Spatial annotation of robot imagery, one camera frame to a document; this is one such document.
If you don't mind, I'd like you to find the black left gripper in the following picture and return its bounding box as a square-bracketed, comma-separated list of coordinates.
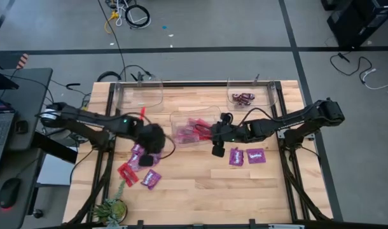
[137, 123, 167, 168]

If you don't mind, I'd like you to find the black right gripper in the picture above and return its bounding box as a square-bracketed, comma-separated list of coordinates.
[196, 112, 247, 158]

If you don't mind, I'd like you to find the pink candy packet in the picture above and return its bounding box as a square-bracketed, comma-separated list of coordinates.
[174, 133, 197, 144]
[175, 125, 195, 136]

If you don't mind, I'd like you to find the clear plastic bin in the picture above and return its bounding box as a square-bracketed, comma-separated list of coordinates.
[169, 106, 223, 148]
[226, 78, 277, 112]
[113, 81, 165, 115]

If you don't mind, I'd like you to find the potted succulent plant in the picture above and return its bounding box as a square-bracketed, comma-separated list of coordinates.
[91, 179, 128, 228]

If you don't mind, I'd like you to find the small black puck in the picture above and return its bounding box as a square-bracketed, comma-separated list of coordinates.
[15, 120, 30, 135]

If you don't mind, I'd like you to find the black desk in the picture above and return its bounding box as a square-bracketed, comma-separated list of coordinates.
[0, 67, 53, 229]

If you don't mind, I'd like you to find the black computer mouse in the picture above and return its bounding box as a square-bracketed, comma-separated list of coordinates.
[0, 177, 22, 210]

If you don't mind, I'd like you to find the open black laptop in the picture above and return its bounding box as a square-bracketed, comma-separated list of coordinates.
[0, 92, 17, 169]

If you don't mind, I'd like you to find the orange black striped tape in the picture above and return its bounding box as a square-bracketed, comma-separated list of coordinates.
[15, 53, 30, 70]

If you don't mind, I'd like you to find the black flat device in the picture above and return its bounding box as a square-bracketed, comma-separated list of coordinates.
[0, 66, 19, 90]

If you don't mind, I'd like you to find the black computer tower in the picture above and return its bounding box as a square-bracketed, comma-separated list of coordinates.
[321, 0, 388, 50]

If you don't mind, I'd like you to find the long black floor cable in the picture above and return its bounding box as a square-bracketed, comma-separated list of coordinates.
[97, 0, 127, 81]

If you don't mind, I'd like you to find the black cable with plug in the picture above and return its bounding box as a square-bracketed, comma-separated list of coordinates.
[329, 52, 373, 84]

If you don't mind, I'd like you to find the white floor cable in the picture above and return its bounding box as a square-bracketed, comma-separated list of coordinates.
[113, 0, 152, 29]

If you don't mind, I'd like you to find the coiled black cable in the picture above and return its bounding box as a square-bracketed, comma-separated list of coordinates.
[124, 4, 151, 29]

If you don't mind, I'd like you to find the yellow cable with plug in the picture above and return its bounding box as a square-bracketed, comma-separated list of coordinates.
[104, 10, 120, 35]

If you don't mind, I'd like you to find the white cable with plug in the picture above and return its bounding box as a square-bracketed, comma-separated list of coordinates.
[359, 67, 388, 91]

